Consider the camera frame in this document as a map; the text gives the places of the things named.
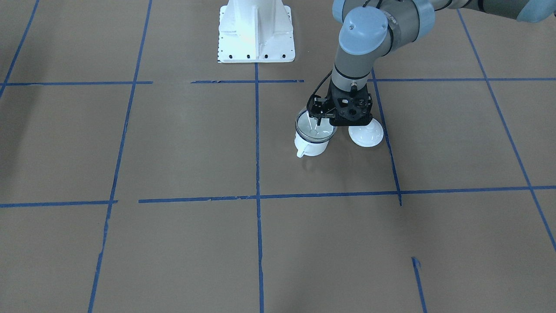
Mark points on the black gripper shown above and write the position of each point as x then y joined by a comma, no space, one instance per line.
316,106

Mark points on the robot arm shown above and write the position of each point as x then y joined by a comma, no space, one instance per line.
374,28

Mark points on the clear glass funnel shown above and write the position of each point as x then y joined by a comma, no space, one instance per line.
305,128

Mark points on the white enamel mug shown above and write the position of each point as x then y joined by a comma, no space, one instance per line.
309,149

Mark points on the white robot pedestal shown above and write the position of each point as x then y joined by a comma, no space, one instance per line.
255,31

